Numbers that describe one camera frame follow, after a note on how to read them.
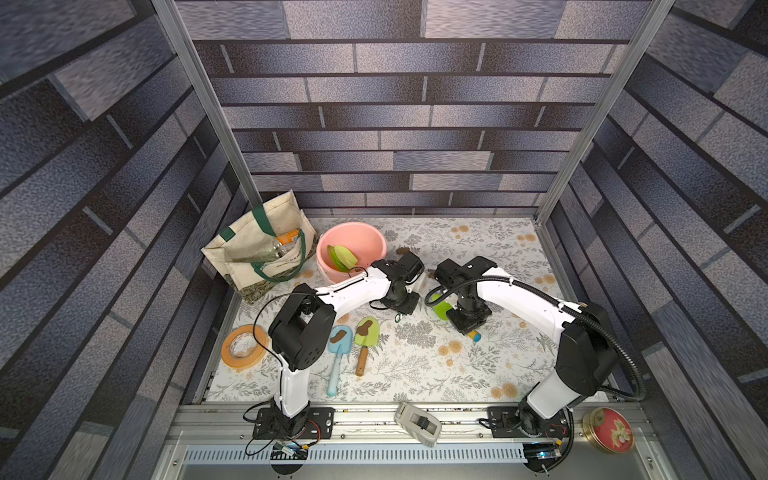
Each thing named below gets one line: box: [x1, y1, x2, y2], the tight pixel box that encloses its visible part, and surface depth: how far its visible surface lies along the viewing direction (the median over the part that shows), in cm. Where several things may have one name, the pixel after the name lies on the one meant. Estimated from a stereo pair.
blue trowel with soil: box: [327, 325, 353, 397], surface depth 88 cm
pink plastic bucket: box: [316, 222, 388, 284], surface depth 94 cm
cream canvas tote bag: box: [201, 189, 318, 303], surface depth 96 cm
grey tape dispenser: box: [394, 402, 442, 448], surface depth 72 cm
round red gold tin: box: [582, 407, 635, 454], surface depth 71 cm
